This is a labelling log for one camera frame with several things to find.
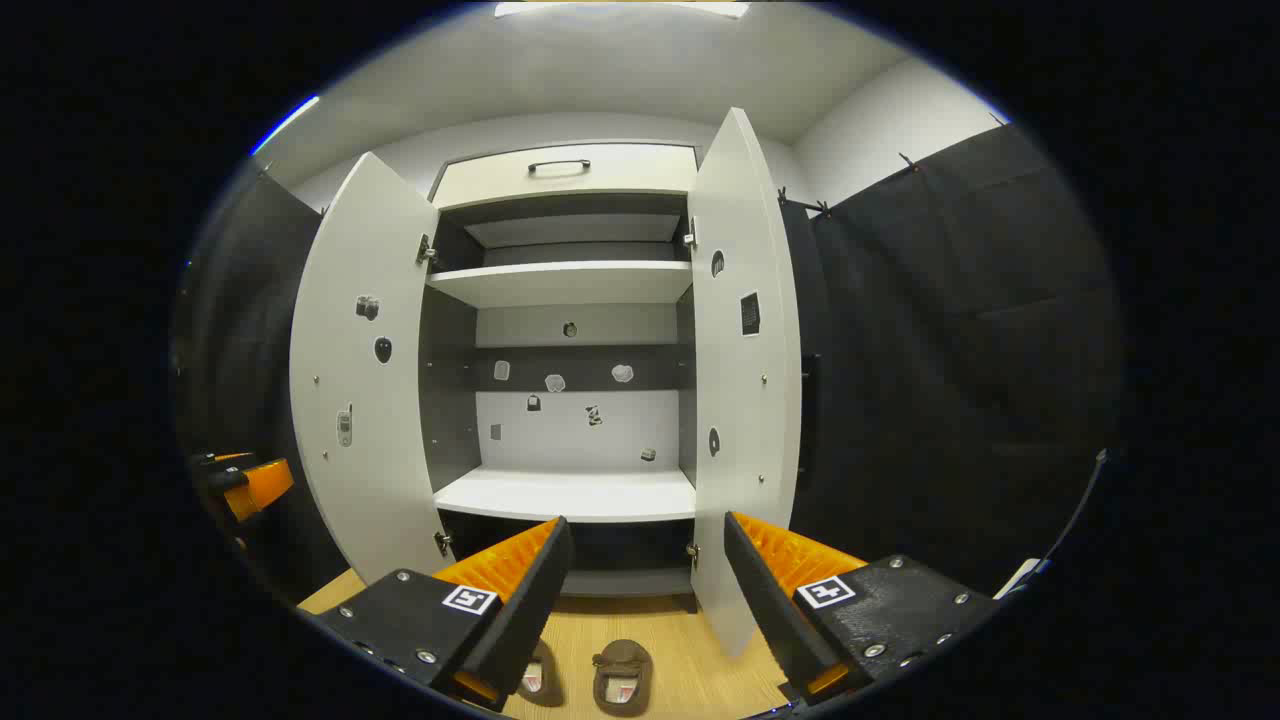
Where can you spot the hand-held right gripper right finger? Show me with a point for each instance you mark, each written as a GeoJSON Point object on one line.
{"type": "Point", "coordinates": [770, 610]}

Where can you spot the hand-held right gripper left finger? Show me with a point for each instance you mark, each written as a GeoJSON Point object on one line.
{"type": "Point", "coordinates": [520, 610]}

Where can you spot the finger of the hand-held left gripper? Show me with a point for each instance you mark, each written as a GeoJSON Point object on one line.
{"type": "Point", "coordinates": [262, 488]}
{"type": "Point", "coordinates": [228, 460]}

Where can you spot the brown fuzzy shoe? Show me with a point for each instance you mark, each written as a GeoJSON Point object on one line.
{"type": "Point", "coordinates": [547, 682]}
{"type": "Point", "coordinates": [622, 665]}

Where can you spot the white cabinet door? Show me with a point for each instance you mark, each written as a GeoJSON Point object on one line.
{"type": "Point", "coordinates": [360, 420]}
{"type": "Point", "coordinates": [745, 400]}

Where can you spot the black backdrop cloth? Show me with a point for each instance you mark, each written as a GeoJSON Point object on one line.
{"type": "Point", "coordinates": [950, 350]}

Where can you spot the long ceiling light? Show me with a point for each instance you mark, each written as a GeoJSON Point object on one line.
{"type": "Point", "coordinates": [620, 8]}
{"type": "Point", "coordinates": [285, 125]}

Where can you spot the row of black cloth clips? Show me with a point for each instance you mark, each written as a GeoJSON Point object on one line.
{"type": "Point", "coordinates": [805, 205]}

